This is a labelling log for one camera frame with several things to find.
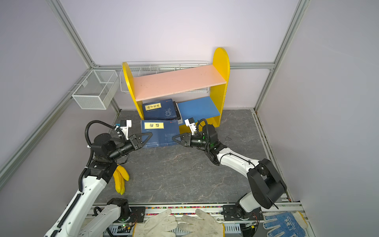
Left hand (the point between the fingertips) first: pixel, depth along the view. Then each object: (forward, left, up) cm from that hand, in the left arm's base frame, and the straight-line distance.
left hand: (152, 137), depth 67 cm
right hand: (0, -9, -5) cm, 10 cm away
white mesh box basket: (+42, +41, -4) cm, 58 cm away
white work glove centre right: (-33, -21, -30) cm, 50 cm away
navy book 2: (+4, -5, -1) cm, 6 cm away
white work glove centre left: (-31, -2, -30) cm, 43 cm away
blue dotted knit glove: (-35, -65, -30) cm, 80 cm away
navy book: (+23, 0, -6) cm, 24 cm away
